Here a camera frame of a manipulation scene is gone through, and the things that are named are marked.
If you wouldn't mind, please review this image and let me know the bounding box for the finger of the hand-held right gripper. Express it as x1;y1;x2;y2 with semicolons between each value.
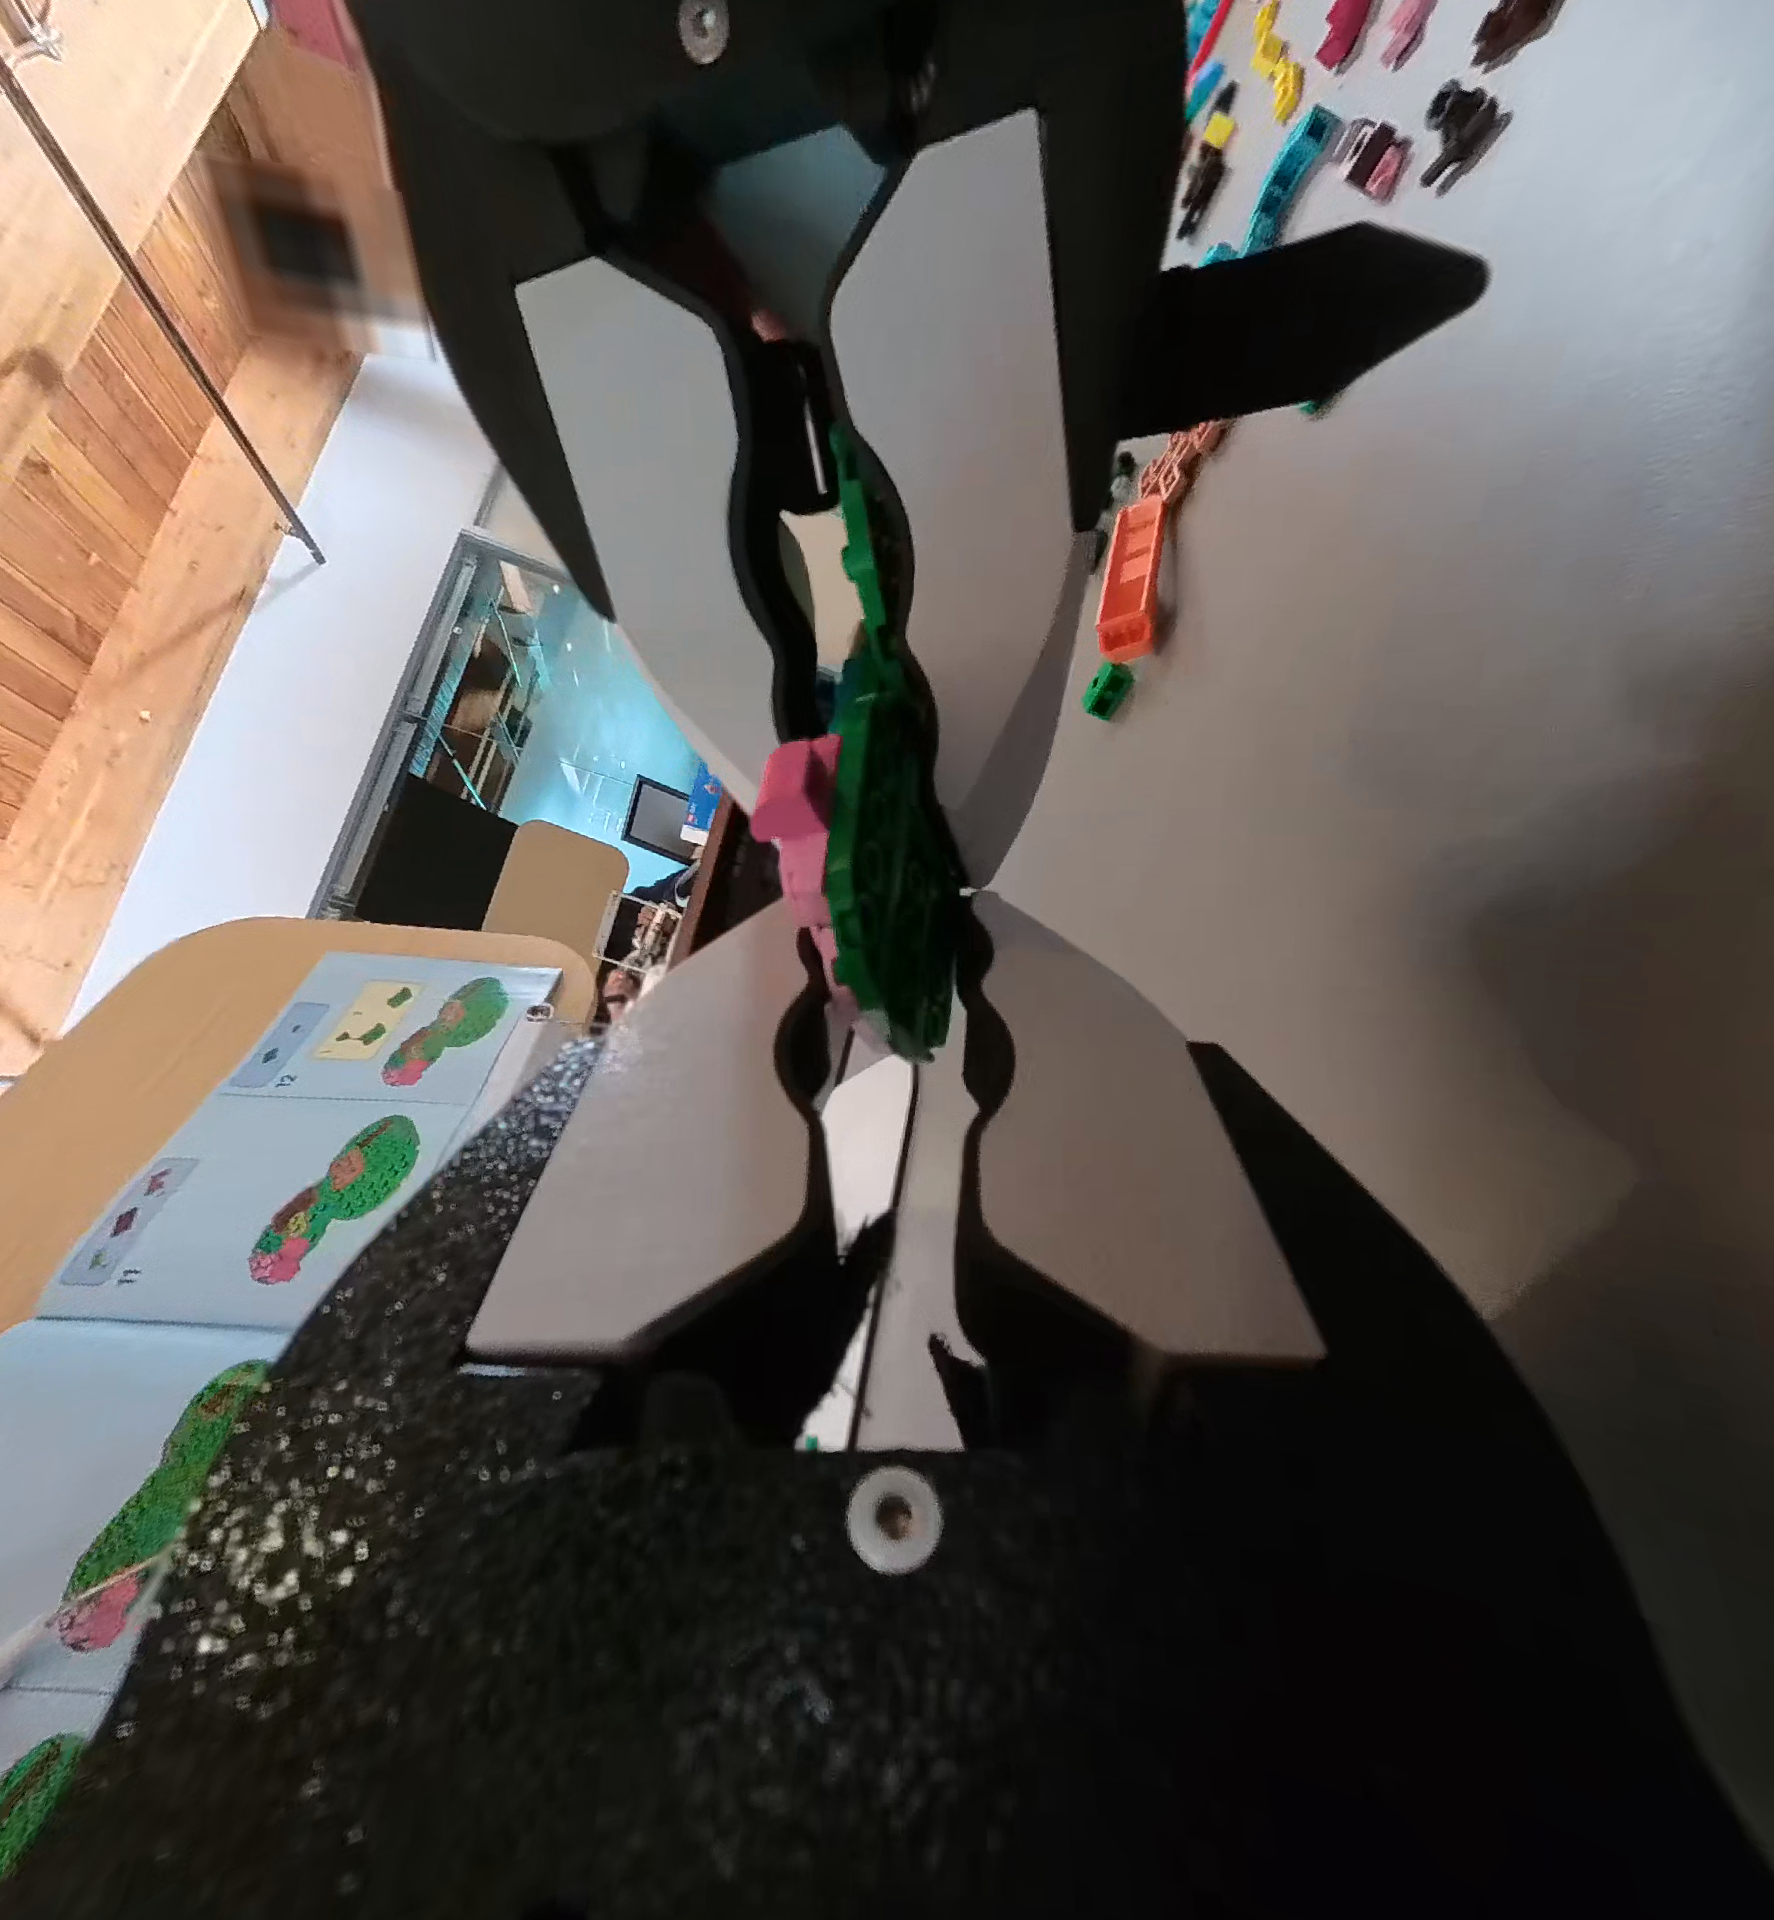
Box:
824;107;1113;888
514;255;829;758

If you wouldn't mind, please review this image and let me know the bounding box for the black and yellow lego piece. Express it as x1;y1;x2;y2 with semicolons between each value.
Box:
1177;112;1243;238

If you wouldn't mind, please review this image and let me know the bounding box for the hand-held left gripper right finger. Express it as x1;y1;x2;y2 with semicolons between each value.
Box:
951;889;1328;1367

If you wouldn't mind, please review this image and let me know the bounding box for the black panel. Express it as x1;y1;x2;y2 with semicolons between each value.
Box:
354;778;524;933

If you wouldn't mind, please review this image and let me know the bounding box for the dark brown lego piece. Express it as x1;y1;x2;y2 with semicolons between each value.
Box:
1420;81;1514;193

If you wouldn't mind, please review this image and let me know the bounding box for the pile of pink lego pieces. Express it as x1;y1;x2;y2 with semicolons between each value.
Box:
1315;0;1441;73

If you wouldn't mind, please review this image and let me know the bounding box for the teal lego piece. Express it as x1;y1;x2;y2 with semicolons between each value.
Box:
1245;103;1342;252

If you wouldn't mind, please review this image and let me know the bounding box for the lego instruction booklet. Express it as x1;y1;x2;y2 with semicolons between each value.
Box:
0;952;566;1920

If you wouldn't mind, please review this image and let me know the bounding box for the green and pink lego build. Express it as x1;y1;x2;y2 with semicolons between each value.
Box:
748;423;975;1063

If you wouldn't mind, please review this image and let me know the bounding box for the thin black metal rod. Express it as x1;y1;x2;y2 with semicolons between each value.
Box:
0;0;330;569

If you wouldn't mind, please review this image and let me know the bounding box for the glass partition window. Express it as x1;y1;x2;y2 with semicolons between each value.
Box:
314;527;711;915

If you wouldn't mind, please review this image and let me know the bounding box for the orange lego brick separator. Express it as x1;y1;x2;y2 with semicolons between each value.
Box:
1094;494;1177;665

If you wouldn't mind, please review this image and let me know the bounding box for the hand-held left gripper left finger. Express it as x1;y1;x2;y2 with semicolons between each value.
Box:
464;904;846;1370

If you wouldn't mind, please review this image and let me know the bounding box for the tan rounded panel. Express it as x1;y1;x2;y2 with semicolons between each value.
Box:
484;820;631;945

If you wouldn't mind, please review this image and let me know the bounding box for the light wooden board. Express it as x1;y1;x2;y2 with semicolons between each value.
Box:
0;917;597;1323

